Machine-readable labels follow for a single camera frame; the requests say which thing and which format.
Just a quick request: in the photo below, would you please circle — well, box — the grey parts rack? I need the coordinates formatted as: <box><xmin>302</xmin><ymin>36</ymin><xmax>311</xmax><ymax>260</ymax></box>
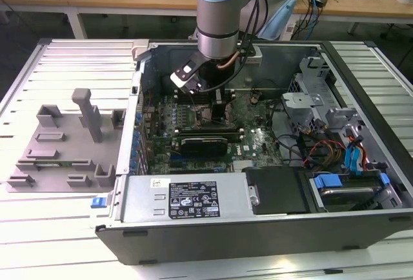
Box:
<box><xmin>5</xmin><ymin>88</ymin><xmax>127</xmax><ymax>194</ymax></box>

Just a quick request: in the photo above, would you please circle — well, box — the silver finned chipset heatsink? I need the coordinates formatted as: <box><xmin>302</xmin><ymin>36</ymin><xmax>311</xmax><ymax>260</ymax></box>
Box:
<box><xmin>232</xmin><ymin>160</ymin><xmax>256</xmax><ymax>170</ymax></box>

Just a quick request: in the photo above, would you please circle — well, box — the black and silver PC case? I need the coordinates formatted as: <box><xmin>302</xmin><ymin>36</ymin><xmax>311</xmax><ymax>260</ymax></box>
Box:
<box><xmin>95</xmin><ymin>39</ymin><xmax>413</xmax><ymax>266</ymax></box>

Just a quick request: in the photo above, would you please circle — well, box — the black RAM slot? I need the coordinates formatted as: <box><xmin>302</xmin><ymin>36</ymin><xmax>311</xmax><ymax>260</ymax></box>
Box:
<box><xmin>175</xmin><ymin>126</ymin><xmax>245</xmax><ymax>132</ymax></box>
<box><xmin>176</xmin><ymin>130</ymin><xmax>245</xmax><ymax>137</ymax></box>
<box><xmin>175</xmin><ymin>128</ymin><xmax>245</xmax><ymax>134</ymax></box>

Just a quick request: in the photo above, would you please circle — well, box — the CPU socket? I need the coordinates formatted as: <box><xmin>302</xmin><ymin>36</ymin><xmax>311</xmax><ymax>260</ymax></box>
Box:
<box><xmin>192</xmin><ymin>102</ymin><xmax>235</xmax><ymax>129</ymax></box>

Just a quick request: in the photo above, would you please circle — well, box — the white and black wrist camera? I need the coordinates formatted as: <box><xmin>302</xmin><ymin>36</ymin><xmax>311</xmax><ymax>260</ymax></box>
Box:
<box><xmin>170</xmin><ymin>52</ymin><xmax>207</xmax><ymax>95</ymax></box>

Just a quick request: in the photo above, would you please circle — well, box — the yellow and red wire bundle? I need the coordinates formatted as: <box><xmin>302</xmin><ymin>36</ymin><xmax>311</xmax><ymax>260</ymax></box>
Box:
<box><xmin>303</xmin><ymin>137</ymin><xmax>343</xmax><ymax>168</ymax></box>

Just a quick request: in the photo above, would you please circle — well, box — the hard disk in blue carrier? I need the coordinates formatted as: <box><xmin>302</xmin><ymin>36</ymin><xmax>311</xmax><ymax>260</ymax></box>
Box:
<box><xmin>308</xmin><ymin>172</ymin><xmax>390</xmax><ymax>213</ymax></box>

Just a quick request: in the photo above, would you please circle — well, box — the metal disk bay cage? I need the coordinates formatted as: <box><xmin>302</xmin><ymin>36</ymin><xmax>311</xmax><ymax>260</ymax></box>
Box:
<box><xmin>279</xmin><ymin>54</ymin><xmax>338</xmax><ymax>118</ymax></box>

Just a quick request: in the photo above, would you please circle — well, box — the black graphics card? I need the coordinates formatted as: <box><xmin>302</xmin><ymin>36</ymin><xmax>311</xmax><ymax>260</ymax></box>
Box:
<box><xmin>179</xmin><ymin>135</ymin><xmax>228</xmax><ymax>157</ymax></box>

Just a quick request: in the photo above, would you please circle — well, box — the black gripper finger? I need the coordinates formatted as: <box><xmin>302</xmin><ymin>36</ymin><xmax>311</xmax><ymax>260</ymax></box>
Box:
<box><xmin>211</xmin><ymin>88</ymin><xmax>226</xmax><ymax>124</ymax></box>

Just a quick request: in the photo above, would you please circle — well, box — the silver CPU plate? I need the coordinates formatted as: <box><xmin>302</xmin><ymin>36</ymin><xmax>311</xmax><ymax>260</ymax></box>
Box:
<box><xmin>202</xmin><ymin>107</ymin><xmax>227</xmax><ymax>123</ymax></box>

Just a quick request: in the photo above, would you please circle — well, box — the silver power supply unit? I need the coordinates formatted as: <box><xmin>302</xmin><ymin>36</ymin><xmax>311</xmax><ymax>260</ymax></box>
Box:
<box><xmin>119</xmin><ymin>174</ymin><xmax>256</xmax><ymax>225</ymax></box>

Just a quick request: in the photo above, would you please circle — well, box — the green motherboard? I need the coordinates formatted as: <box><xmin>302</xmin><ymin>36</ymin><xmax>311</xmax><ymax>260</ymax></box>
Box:
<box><xmin>138</xmin><ymin>88</ymin><xmax>287</xmax><ymax>176</ymax></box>

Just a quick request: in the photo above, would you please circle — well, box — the blue data wire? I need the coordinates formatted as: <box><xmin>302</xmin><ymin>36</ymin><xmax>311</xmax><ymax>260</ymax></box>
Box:
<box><xmin>343</xmin><ymin>133</ymin><xmax>365</xmax><ymax>175</ymax></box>

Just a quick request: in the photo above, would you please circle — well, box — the green RAM stick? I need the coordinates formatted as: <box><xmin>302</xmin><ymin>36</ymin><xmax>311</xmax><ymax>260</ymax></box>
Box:
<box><xmin>15</xmin><ymin>159</ymin><xmax>93</xmax><ymax>169</ymax></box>

